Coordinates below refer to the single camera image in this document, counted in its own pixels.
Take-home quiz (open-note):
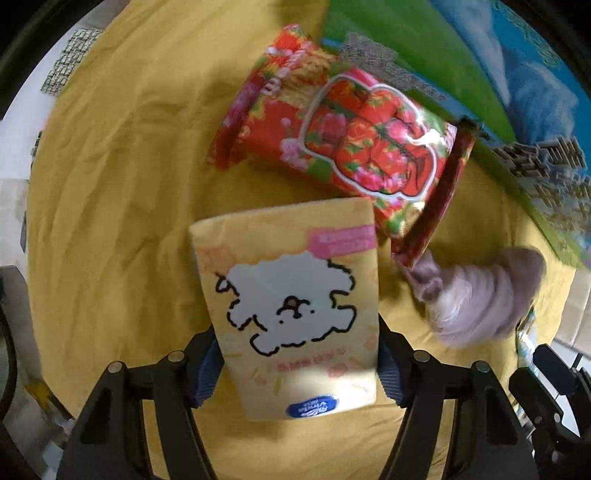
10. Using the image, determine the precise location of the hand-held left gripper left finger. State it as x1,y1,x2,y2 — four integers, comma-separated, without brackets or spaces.
55,325,223,480

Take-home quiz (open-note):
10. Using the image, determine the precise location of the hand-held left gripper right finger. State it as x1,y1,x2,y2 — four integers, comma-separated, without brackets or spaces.
376,316,542,480

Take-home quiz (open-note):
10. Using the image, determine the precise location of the purple plush toy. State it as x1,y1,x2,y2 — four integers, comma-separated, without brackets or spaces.
406,247,548,349

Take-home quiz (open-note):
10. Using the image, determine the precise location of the yellow tissue pack white dog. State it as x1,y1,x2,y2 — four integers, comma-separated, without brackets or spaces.
189,197,382,422

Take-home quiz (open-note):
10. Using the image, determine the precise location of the red strawberry snack bag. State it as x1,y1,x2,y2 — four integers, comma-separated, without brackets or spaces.
207,25,476,269

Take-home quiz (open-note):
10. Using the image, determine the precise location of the yellow bed sheet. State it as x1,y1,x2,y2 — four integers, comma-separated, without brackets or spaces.
23,0,579,480

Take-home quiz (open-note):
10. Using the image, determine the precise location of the green and blue printed blanket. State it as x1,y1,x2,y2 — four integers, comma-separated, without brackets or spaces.
318,0,591,271

